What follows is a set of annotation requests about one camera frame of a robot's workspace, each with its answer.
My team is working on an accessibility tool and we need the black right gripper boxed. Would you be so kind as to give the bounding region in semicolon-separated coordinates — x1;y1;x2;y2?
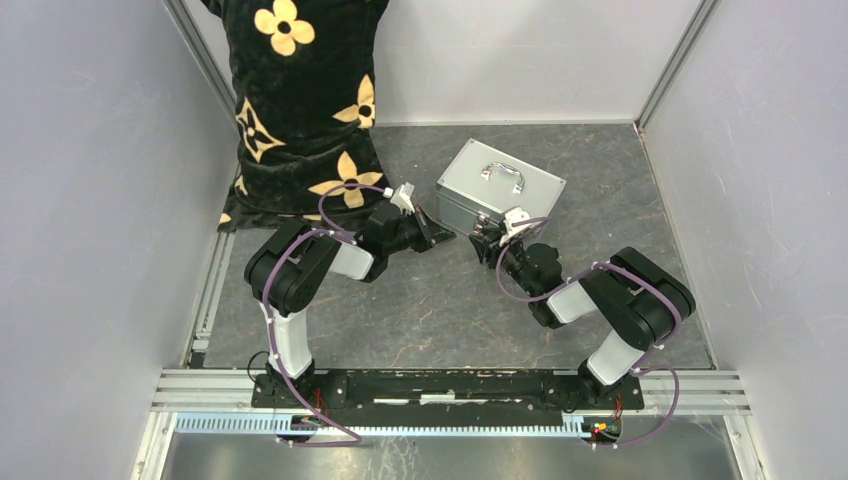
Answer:
468;227;538;298

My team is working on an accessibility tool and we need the black floral velvet cloth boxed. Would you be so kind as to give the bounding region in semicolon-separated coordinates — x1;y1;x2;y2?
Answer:
206;0;389;232

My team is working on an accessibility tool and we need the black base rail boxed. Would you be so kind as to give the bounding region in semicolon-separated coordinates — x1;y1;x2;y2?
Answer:
251;369;645;429

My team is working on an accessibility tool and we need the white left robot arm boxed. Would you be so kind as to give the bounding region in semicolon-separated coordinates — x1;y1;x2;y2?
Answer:
244;203;456;408

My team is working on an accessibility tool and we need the silver metal case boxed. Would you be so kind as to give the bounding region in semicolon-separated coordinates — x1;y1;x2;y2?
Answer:
436;139;566;235

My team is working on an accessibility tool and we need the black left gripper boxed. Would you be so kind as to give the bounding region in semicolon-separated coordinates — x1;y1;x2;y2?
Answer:
384;205;457;256

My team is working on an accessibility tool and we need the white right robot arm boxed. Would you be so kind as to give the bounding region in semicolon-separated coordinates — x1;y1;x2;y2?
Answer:
469;226;696;408

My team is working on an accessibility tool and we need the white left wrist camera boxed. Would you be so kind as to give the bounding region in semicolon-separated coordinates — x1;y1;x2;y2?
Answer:
382;182;415;215

